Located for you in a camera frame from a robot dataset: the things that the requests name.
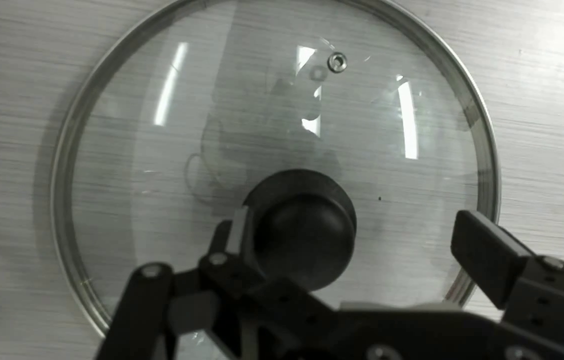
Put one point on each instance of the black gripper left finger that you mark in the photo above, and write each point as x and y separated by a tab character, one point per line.
269	265

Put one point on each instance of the glass lid with black knob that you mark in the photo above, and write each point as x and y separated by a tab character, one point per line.
202	99

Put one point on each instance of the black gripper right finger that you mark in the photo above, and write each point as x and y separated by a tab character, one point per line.
527	287

